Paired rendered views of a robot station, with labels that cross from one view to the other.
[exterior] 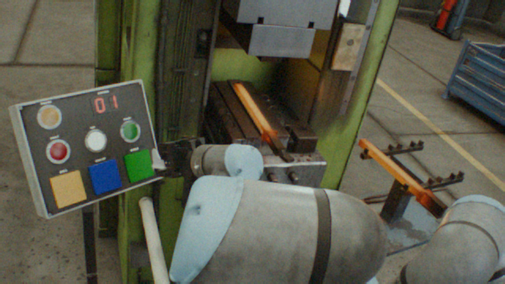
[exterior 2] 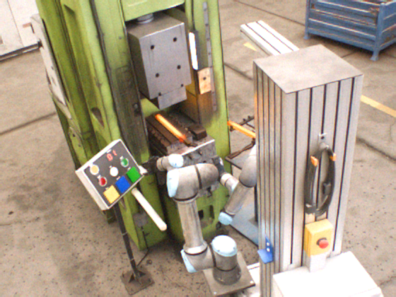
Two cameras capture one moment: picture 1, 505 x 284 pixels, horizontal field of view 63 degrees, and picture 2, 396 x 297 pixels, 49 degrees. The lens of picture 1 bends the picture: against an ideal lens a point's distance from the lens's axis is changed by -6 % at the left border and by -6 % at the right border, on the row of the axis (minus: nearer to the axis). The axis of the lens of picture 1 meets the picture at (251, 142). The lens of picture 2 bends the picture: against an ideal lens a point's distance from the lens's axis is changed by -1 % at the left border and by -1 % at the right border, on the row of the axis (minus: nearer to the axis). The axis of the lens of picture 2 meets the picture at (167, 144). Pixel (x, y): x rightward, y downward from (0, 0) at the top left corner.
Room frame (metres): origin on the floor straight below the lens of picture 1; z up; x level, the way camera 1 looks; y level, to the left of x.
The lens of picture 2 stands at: (-1.19, -0.02, 2.68)
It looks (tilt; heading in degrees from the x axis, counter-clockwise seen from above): 35 degrees down; 2
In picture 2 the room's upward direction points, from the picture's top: 10 degrees counter-clockwise
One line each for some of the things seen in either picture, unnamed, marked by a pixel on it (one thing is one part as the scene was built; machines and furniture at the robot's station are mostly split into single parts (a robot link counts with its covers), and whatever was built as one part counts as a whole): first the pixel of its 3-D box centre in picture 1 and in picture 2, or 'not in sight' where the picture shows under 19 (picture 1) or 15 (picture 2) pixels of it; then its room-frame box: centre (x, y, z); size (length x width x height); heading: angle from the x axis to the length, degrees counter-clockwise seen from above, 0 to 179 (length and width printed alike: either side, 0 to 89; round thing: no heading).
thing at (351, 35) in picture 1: (347, 46); (204, 80); (1.49, -0.26, 1.27); 0.09 x 0.02 x 0.17; 114
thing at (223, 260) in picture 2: not in sight; (223, 252); (0.24, -0.15, 0.98); 0.13 x 0.12 x 0.14; 97
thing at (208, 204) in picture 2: not in sight; (183, 201); (1.47, 0.01, 0.23); 0.55 x 0.37 x 0.47; 24
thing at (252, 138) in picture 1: (241, 113); (165, 130); (1.43, 0.06, 0.96); 0.42 x 0.20 x 0.09; 24
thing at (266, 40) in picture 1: (259, 19); (157, 85); (1.43, 0.06, 1.32); 0.42 x 0.20 x 0.10; 24
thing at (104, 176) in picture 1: (104, 177); (121, 184); (0.85, 0.35, 1.01); 0.07 x 0.05 x 0.07; 139
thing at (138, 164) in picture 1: (138, 166); (132, 175); (0.93, 0.28, 1.01); 0.07 x 0.05 x 0.07; 139
